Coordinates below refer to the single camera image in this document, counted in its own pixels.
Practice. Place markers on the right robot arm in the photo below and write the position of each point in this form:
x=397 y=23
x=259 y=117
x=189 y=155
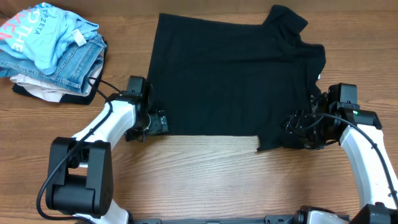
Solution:
x=336 y=117

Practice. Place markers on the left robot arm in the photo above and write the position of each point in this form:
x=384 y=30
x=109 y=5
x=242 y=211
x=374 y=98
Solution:
x=79 y=182

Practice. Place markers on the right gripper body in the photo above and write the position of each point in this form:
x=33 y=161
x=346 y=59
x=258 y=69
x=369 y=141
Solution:
x=316 y=134

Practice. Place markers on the folded blue jeans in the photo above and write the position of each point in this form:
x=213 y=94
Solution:
x=71 y=75

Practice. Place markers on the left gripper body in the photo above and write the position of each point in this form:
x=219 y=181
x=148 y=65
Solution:
x=153 y=123

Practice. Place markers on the folded black garment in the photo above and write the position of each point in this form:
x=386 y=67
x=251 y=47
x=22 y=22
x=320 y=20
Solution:
x=75 y=80

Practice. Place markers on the light blue printed t-shirt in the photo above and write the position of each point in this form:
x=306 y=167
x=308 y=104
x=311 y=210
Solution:
x=43 y=33

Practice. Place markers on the folded beige garment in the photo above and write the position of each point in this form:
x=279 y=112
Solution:
x=24 y=84

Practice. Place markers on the black t-shirt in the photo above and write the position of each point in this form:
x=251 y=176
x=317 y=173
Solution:
x=221 y=79

